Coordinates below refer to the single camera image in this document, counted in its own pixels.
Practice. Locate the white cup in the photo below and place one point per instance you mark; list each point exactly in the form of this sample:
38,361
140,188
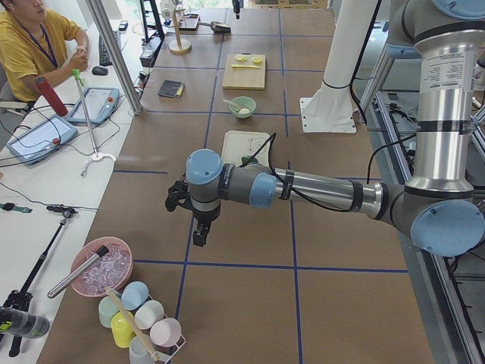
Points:
148,314

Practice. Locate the wooden mug tree stand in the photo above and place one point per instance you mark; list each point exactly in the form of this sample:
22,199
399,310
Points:
179,46

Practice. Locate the metal cylinder tool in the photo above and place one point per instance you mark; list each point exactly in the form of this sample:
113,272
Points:
63,284

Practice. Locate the grey folded cloth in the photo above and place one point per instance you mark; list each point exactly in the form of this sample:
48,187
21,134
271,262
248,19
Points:
171,89

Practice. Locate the mint green bowl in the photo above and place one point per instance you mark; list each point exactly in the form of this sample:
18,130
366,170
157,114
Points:
248,102

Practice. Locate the white grabber stick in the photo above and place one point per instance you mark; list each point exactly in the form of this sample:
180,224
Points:
96,156

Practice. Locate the grey cup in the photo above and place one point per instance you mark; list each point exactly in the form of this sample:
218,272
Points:
138,354

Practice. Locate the black tray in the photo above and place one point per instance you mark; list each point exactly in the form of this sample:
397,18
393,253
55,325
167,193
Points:
189,22

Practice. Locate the yellow plastic knife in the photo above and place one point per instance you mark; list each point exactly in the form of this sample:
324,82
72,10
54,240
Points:
245,66

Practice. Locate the far teach pendant tablet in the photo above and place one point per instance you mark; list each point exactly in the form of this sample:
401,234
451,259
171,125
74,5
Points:
100,102

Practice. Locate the black computer mouse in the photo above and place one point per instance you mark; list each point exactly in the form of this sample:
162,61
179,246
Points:
99,71

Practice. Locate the black selfie stick tripod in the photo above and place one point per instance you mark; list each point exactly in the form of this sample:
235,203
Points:
15,317

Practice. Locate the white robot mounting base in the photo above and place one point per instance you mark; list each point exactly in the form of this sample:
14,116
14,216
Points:
330,109

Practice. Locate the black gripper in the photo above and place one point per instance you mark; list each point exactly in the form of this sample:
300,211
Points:
204,217

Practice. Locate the metal scoop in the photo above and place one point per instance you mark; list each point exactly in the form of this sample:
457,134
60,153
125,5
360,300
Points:
217,27

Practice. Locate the blue cup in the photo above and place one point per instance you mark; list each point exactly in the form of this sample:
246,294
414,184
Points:
134,295

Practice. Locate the wooden cutting board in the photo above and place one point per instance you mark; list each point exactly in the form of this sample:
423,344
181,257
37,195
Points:
244,79

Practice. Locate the pink bowl with ice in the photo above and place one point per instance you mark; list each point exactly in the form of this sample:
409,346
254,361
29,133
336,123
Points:
112,270

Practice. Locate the near teach pendant tablet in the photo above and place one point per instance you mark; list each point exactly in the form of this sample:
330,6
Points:
42,140

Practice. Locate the cream bear print tray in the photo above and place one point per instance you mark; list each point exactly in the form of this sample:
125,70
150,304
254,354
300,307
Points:
240,144

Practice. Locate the green avocado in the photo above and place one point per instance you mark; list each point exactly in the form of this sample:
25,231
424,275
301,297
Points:
245,160

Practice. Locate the teach pendant tablet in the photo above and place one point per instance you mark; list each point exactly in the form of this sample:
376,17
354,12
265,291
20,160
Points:
42,140
100,102

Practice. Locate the wooden stick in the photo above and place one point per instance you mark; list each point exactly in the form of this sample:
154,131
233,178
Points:
154,354

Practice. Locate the green cup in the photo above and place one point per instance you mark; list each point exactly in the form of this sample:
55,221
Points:
106,310

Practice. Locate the red water bottle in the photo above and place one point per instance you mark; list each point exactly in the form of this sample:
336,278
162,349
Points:
48,92

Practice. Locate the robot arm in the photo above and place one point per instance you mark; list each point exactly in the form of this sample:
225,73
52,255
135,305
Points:
435,209

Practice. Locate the white ceramic spoon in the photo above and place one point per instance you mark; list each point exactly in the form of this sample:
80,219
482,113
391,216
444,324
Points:
236,107

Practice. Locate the pink cup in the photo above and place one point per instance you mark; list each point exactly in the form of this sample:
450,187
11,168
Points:
166,332

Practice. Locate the yellow cup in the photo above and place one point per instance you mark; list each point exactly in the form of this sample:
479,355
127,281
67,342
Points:
121,330

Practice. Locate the black keyboard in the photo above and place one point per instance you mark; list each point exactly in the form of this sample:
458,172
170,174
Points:
104,55

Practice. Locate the person in yellow shirt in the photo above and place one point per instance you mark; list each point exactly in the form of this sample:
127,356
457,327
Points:
39,42

